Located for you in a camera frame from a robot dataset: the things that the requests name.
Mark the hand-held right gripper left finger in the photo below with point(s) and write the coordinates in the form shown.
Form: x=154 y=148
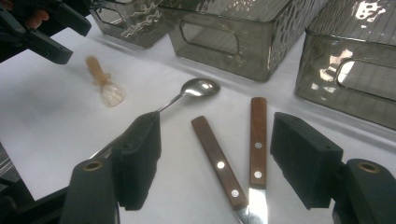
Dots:
x=137 y=161

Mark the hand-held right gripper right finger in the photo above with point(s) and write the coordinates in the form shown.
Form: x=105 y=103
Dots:
x=306 y=161

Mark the smoky translucent plastic bin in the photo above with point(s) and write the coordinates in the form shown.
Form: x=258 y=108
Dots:
x=317 y=84
x=258 y=57
x=140 y=31

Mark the metal spoon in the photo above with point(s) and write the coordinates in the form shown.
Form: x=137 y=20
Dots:
x=199 y=87

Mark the white table sheet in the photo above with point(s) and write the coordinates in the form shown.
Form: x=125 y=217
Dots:
x=46 y=118

